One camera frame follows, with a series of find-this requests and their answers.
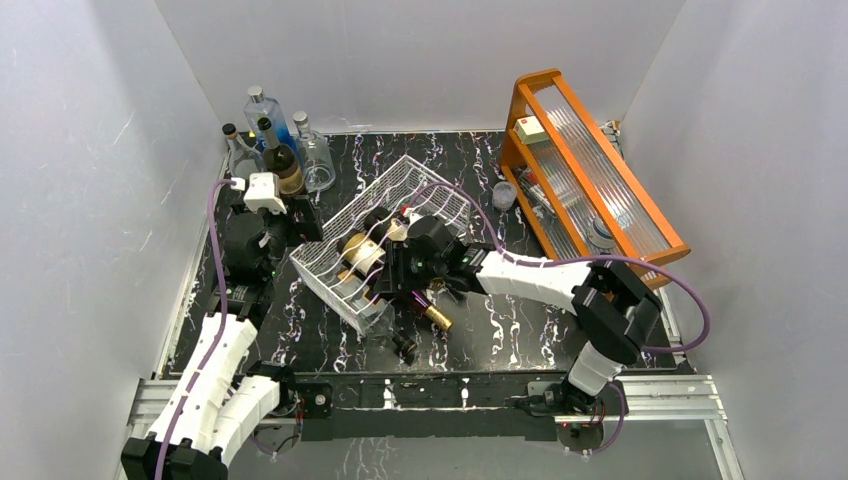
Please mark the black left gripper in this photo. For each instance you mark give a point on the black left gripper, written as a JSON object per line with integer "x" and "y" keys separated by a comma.
{"x": 309, "y": 228}

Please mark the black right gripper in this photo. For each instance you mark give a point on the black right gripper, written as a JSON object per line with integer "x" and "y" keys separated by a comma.
{"x": 398, "y": 252}

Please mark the clear round glass bottle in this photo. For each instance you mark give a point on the clear round glass bottle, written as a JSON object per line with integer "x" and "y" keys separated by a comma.
{"x": 318, "y": 169}

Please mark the green wine bottle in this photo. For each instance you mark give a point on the green wine bottle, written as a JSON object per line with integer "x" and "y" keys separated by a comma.
{"x": 281, "y": 160}

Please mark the clear bottom glass bottle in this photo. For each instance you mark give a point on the clear bottom glass bottle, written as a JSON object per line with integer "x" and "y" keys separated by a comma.
{"x": 382, "y": 328}

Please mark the clear labelled wine bottle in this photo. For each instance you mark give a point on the clear labelled wine bottle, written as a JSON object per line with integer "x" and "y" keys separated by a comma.
{"x": 242, "y": 160}

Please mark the blue square glass bottle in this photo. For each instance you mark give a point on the blue square glass bottle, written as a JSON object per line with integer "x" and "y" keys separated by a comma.
{"x": 260, "y": 106}

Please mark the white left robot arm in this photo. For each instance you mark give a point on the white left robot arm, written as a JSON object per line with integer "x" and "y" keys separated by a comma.
{"x": 210, "y": 414}

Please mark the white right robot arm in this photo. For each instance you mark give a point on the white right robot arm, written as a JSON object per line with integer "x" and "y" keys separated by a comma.
{"x": 612, "y": 306}

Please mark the dark gold-capped wine bottle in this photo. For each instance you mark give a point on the dark gold-capped wine bottle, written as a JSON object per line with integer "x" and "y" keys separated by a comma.
{"x": 363, "y": 259}

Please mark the dark black-capped wine bottle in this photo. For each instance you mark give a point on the dark black-capped wine bottle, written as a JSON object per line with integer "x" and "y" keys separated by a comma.
{"x": 381, "y": 225}

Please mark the small clear plastic cup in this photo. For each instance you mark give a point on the small clear plastic cup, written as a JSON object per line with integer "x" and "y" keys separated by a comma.
{"x": 504, "y": 195}

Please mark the coloured marker pen pack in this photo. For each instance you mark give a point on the coloured marker pen pack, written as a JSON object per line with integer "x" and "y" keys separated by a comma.
{"x": 531, "y": 186}

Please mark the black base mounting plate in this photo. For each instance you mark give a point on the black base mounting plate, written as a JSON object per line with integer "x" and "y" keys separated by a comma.
{"x": 422, "y": 405}

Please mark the small white box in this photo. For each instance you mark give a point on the small white box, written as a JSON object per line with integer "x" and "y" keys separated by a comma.
{"x": 529, "y": 130}

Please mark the orange wooden shelf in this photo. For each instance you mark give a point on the orange wooden shelf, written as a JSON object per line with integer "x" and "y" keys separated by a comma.
{"x": 584, "y": 176}

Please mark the blue white tape roll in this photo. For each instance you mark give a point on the blue white tape roll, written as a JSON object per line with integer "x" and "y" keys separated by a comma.
{"x": 600, "y": 236}

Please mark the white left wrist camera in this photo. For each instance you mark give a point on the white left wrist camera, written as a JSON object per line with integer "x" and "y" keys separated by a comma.
{"x": 262, "y": 194}

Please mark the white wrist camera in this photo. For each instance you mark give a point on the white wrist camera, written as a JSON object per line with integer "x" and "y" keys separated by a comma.
{"x": 407, "y": 216}
{"x": 262, "y": 194}

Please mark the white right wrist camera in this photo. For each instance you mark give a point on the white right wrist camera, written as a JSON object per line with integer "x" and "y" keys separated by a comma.
{"x": 407, "y": 216}

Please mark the white wire wine rack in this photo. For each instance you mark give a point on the white wire wine rack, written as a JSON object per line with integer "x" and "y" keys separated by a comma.
{"x": 342, "y": 267}

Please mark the aluminium frame rail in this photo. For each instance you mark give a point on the aluminium frame rail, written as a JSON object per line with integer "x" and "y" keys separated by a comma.
{"x": 650, "y": 398}

